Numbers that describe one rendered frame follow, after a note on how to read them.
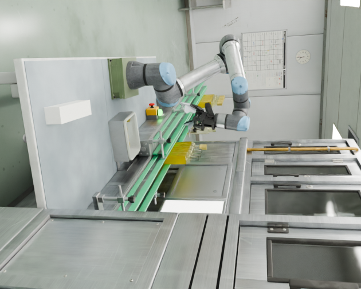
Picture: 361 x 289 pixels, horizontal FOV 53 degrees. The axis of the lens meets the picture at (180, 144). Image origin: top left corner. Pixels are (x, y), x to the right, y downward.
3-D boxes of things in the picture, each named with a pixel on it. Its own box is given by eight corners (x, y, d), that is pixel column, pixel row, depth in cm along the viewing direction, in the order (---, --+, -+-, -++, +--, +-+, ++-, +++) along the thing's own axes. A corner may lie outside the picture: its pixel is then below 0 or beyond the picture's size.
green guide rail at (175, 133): (152, 155, 211) (166, 155, 209) (152, 153, 211) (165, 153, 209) (199, 86, 370) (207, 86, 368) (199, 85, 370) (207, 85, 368)
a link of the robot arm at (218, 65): (148, 81, 197) (232, 37, 207) (155, 101, 209) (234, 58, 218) (158, 94, 190) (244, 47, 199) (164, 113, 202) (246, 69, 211)
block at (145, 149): (138, 157, 208) (150, 156, 207) (136, 141, 205) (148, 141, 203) (140, 154, 211) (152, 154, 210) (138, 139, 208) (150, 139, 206)
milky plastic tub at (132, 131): (115, 161, 191) (131, 161, 189) (108, 121, 183) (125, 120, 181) (126, 149, 206) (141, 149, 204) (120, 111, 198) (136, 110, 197)
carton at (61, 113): (43, 107, 130) (59, 106, 128) (76, 100, 152) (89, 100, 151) (46, 124, 131) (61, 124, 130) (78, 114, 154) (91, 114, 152)
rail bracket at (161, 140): (150, 159, 207) (172, 159, 205) (146, 132, 201) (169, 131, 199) (152, 157, 210) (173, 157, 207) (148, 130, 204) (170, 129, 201)
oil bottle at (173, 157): (155, 164, 217) (190, 164, 213) (154, 156, 215) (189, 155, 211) (157, 160, 222) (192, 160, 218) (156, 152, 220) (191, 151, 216)
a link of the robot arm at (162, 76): (148, 58, 190) (173, 57, 187) (154, 77, 201) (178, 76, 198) (143, 73, 183) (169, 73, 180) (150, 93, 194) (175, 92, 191)
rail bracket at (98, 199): (84, 223, 150) (136, 226, 146) (76, 187, 145) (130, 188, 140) (89, 217, 155) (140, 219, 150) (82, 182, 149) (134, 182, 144)
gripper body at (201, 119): (190, 118, 180) (214, 121, 176) (195, 107, 185) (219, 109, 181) (192, 129, 185) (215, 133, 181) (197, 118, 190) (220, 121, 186)
